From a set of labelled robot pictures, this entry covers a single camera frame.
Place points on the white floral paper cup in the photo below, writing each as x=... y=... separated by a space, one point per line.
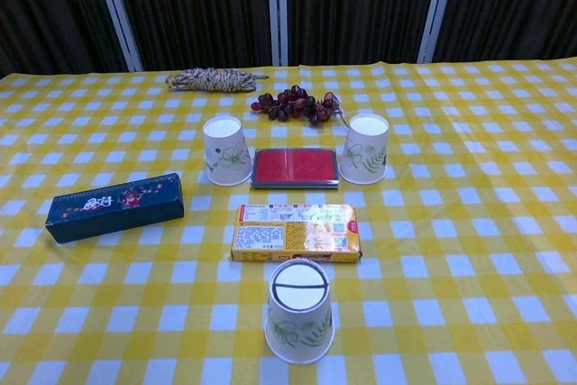
x=365 y=155
x=225 y=155

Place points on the paper cup with black line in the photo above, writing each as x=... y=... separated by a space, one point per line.
x=297 y=313

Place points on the yellow white checkered tablecloth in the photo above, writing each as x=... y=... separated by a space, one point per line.
x=451 y=222

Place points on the red ink pad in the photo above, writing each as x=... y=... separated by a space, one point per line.
x=293 y=166

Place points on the yellow printed carton box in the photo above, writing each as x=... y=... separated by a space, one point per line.
x=293 y=231

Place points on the dark red grape bunch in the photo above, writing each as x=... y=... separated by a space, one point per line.
x=288 y=105

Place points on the dark blue long box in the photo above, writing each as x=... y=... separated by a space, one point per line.
x=112 y=213

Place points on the white screen frame post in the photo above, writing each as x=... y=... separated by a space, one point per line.
x=437 y=6
x=117 y=11
x=278 y=6

